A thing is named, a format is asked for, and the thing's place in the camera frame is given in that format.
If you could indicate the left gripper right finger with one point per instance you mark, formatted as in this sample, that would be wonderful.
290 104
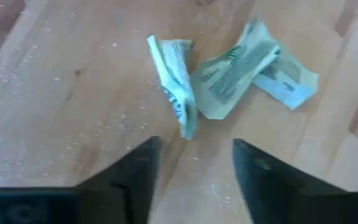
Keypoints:
269 186

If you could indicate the green white packet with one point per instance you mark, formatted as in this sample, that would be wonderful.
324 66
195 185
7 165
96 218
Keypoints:
174 81
291 87

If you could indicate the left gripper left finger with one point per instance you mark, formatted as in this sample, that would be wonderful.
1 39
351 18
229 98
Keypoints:
126 193

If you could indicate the banknote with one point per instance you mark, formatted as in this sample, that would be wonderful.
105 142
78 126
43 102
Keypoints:
228 81

